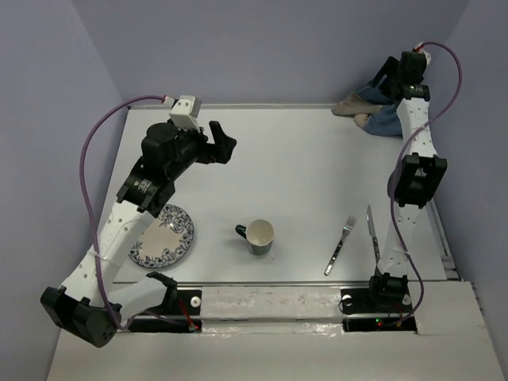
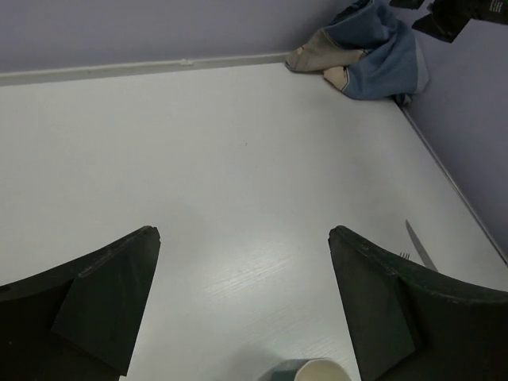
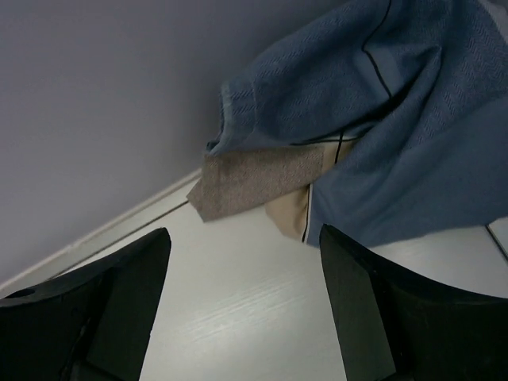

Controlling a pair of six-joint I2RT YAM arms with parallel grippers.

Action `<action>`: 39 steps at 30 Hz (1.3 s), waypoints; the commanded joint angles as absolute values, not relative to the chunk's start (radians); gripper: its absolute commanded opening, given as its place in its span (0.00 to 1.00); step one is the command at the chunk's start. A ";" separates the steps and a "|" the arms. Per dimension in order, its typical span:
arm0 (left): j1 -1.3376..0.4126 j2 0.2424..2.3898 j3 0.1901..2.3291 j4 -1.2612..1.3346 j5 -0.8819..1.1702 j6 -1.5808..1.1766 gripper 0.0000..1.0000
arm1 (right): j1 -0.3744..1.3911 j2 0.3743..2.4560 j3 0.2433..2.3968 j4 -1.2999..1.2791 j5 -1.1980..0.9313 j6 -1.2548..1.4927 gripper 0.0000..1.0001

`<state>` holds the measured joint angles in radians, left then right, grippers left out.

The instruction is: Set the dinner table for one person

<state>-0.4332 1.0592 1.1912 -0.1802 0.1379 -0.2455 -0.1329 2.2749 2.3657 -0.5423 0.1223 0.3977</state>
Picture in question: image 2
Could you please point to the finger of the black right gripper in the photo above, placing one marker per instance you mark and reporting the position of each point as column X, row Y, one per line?
column 442, row 24

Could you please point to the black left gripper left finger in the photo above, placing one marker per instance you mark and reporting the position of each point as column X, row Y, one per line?
column 79, row 320

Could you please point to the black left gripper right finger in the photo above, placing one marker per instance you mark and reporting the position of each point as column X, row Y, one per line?
column 407, row 322

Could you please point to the steel table knife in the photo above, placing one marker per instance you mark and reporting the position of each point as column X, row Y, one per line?
column 423, row 254

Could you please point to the blue beige checked cloth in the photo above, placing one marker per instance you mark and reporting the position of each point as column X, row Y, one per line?
column 366, row 53

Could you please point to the dark green mug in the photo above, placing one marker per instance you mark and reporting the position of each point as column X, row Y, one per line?
column 318, row 369

